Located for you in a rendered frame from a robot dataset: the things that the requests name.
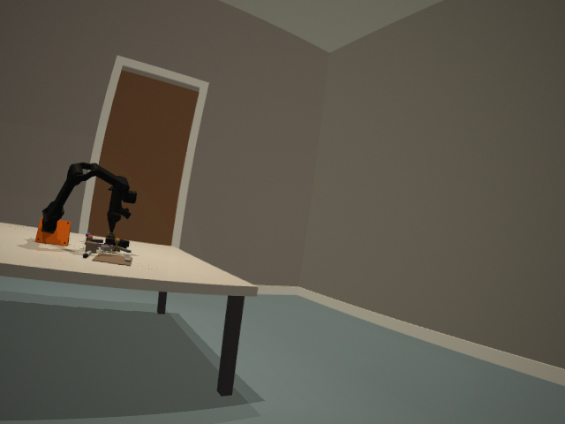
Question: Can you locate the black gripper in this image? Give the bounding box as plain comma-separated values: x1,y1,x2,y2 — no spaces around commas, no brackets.
107,200,121,233

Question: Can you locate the orange rubber stamp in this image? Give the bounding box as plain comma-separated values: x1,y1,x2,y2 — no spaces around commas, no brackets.
112,238,121,252

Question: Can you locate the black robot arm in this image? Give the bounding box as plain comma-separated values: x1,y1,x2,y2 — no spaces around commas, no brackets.
41,163,137,234

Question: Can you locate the brown clipboard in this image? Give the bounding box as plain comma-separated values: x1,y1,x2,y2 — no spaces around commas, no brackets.
92,253,132,266

